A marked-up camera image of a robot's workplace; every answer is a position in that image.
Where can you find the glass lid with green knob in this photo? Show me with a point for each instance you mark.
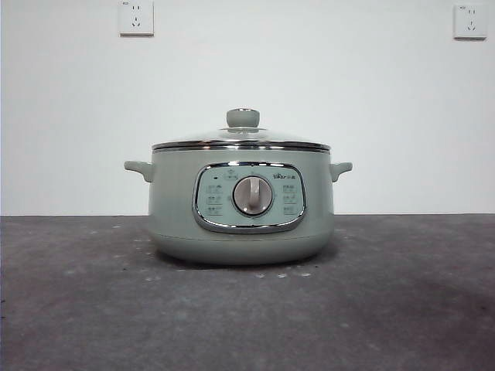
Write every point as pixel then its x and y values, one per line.
pixel 243 118

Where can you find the pale green electric cooking pot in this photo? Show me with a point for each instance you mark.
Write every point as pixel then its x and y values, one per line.
pixel 174 216

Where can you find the white wall socket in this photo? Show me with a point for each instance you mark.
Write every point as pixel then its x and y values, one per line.
pixel 136 17
pixel 470 21

